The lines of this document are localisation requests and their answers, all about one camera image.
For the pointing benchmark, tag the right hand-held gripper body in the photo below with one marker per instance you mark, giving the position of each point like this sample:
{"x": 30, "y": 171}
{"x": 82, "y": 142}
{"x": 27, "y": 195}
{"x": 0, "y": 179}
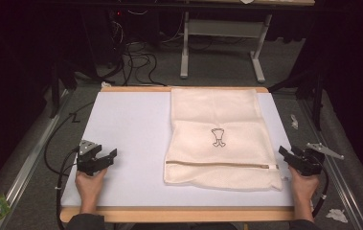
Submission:
{"x": 308, "y": 161}

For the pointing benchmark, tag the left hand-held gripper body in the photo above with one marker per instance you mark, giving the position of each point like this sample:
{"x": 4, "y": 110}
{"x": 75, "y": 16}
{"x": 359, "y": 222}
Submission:
{"x": 85, "y": 163}

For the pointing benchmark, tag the cream mesh laundry bag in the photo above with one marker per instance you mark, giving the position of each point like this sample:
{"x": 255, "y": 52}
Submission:
{"x": 220, "y": 150}

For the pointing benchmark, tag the person's left hand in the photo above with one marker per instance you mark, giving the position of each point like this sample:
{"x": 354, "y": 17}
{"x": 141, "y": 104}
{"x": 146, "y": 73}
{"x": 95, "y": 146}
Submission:
{"x": 88, "y": 187}

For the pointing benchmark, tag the person's right hand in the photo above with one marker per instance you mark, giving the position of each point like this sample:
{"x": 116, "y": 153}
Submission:
{"x": 304, "y": 188}

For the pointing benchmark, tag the small white paper scrap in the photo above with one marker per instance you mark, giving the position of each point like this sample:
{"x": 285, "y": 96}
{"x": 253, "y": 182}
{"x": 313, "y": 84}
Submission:
{"x": 294, "y": 122}

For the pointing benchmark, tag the white table mat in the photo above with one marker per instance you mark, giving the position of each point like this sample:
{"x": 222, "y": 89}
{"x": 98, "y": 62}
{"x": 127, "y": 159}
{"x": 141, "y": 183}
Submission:
{"x": 131, "y": 134}

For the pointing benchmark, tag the black metal stand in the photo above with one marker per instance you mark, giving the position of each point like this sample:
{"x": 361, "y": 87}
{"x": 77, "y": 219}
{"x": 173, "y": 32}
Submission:
{"x": 56, "y": 89}
{"x": 316, "y": 96}

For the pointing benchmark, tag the crumpled white tissue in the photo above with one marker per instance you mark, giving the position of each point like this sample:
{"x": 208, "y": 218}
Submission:
{"x": 337, "y": 215}

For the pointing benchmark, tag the white scrap by table edge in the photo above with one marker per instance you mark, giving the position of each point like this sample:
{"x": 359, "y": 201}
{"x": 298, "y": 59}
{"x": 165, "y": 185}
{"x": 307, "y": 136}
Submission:
{"x": 105, "y": 84}

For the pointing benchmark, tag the wooden table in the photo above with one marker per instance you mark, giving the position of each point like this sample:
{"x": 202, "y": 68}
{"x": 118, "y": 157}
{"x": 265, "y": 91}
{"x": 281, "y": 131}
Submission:
{"x": 176, "y": 214}

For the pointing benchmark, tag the metal floor rail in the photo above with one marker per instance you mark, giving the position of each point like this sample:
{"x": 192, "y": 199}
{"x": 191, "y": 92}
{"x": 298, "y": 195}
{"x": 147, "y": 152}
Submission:
{"x": 332, "y": 166}
{"x": 32, "y": 156}

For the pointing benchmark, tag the white metal desk frame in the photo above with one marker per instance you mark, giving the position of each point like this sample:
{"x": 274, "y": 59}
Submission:
{"x": 223, "y": 28}

